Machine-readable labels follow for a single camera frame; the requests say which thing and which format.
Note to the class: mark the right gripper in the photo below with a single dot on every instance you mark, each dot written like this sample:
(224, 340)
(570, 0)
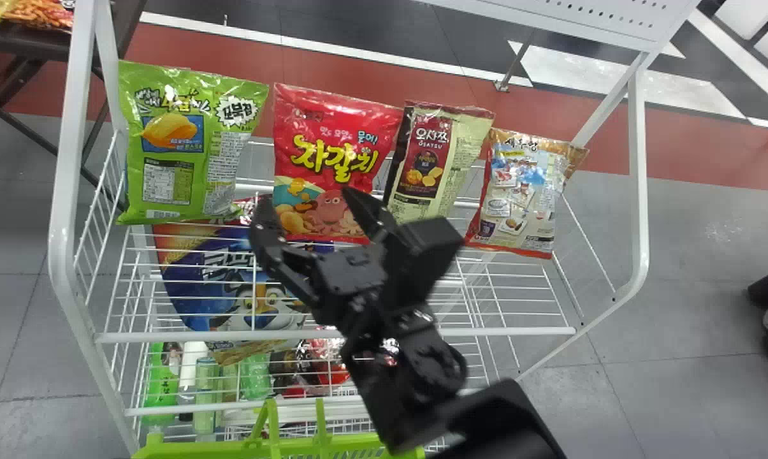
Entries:
(348, 287)

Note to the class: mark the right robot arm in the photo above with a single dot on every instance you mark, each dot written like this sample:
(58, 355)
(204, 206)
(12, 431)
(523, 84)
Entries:
(422, 389)

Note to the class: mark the blue cereal bag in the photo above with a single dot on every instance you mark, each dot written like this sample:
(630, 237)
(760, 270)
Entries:
(205, 274)

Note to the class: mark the small red snack packet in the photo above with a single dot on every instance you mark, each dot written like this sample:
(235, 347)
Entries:
(326, 366)

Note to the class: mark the beige snack packet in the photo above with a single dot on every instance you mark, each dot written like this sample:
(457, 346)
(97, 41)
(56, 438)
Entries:
(447, 159)

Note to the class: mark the green snack packet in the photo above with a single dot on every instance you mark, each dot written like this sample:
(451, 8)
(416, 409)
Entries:
(186, 172)

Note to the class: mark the green bottle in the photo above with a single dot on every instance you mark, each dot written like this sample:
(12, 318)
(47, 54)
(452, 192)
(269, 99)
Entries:
(205, 395)
(256, 379)
(160, 382)

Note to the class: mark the white bottle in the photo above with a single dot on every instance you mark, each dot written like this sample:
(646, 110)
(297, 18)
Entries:
(191, 370)

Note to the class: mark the brown snack packet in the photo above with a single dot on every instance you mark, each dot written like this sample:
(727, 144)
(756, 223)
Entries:
(530, 191)

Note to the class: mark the green basket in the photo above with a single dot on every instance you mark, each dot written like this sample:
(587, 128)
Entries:
(275, 449)

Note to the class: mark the dark side table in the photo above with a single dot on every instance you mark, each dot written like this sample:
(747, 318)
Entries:
(14, 51)

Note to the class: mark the orange snack packet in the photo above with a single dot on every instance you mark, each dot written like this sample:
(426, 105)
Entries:
(39, 11)

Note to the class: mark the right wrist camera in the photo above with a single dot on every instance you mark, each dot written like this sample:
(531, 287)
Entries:
(425, 255)

